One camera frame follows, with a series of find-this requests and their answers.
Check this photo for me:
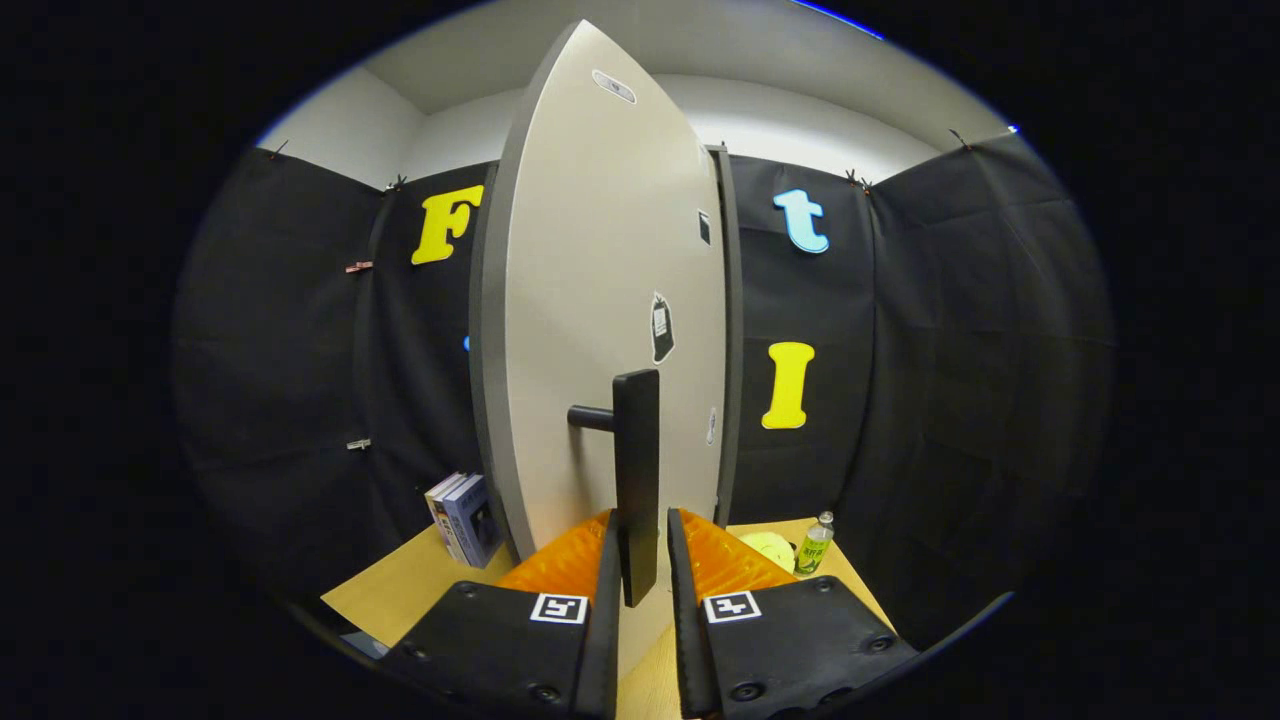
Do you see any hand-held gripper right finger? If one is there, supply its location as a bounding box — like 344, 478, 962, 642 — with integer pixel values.
665, 508, 919, 720

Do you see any blue book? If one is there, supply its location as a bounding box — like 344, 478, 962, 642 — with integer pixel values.
443, 475, 504, 568

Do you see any white book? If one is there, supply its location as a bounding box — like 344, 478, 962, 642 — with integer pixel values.
425, 472, 469, 563

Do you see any yellow toy with green leaves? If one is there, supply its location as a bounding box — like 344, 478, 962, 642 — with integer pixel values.
740, 532, 798, 574

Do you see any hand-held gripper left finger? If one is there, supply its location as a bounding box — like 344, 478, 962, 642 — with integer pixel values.
385, 510, 623, 720

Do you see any beige shoe cabinet door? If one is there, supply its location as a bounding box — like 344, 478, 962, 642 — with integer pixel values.
469, 19, 731, 683

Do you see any green label drink bottle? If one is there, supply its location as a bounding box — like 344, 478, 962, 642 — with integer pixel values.
795, 512, 836, 578

